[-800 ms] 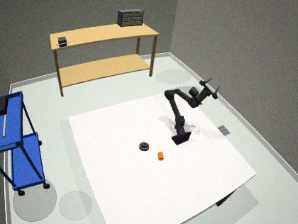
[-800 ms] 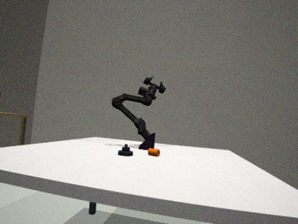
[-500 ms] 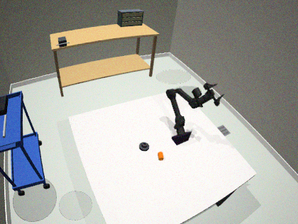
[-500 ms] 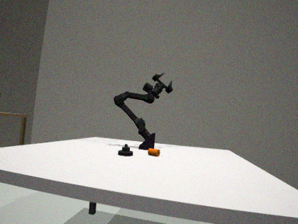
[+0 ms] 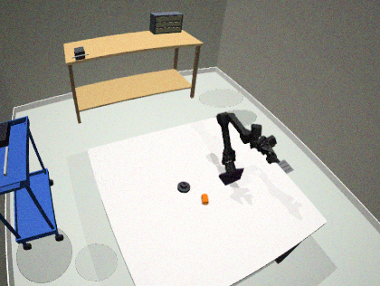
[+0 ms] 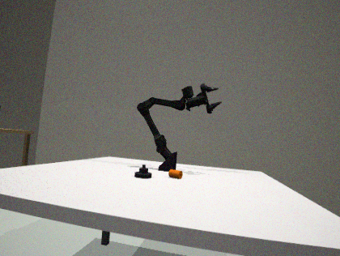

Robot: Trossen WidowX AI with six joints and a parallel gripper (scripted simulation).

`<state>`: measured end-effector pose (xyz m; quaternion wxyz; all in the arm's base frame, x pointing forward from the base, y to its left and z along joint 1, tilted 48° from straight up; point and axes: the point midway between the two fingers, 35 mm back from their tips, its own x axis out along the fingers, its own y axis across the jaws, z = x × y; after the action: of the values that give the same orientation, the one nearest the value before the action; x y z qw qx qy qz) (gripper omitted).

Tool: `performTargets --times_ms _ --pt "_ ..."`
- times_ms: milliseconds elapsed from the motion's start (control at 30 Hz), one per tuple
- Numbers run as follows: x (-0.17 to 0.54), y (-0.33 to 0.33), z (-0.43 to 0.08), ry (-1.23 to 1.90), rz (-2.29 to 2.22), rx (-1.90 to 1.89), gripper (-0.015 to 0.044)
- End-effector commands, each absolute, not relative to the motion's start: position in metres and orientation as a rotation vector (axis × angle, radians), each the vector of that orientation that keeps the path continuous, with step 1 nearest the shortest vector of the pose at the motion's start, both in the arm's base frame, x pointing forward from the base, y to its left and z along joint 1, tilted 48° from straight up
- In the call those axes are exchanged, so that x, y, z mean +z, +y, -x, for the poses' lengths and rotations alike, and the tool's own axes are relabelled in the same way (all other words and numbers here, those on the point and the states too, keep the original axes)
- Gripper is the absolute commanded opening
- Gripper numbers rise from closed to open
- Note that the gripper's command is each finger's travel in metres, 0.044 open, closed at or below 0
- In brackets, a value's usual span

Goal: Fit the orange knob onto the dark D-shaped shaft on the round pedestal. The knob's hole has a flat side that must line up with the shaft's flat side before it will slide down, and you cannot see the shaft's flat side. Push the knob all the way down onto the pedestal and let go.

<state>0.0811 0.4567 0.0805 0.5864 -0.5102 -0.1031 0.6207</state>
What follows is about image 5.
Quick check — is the orange knob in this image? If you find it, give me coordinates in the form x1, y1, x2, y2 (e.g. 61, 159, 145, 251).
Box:
202, 194, 208, 205

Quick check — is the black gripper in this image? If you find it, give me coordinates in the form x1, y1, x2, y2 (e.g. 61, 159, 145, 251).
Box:
255, 135, 280, 164

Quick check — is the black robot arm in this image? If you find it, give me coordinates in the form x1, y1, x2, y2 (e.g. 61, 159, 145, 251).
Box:
216, 112, 277, 173

